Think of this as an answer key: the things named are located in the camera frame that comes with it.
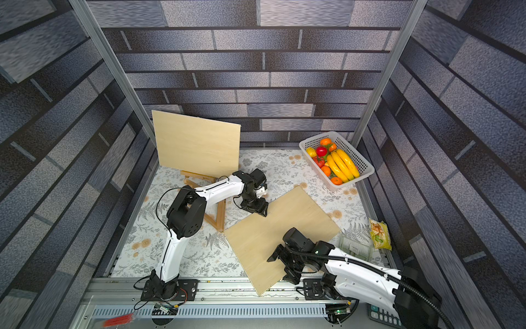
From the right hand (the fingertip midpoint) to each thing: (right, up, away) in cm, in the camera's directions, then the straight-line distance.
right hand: (271, 267), depth 77 cm
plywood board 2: (-7, +8, +10) cm, 15 cm away
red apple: (+28, +47, +30) cm, 63 cm away
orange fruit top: (+32, +53, +36) cm, 72 cm away
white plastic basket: (+49, +39, +26) cm, 68 cm away
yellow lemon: (+23, +47, +33) cm, 62 cm away
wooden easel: (-36, +34, +24) cm, 55 cm away
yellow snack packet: (+46, +11, +6) cm, 47 cm away
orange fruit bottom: (+32, +32, +20) cm, 49 cm away
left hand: (-3, +18, +15) cm, 23 cm away
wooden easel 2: (-21, +14, +7) cm, 26 cm away
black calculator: (+37, -12, -9) cm, 40 cm away
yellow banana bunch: (+36, +40, +23) cm, 59 cm away
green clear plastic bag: (+36, +5, +6) cm, 37 cm away
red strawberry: (+27, +41, +29) cm, 57 cm away
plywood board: (-35, +49, +19) cm, 63 cm away
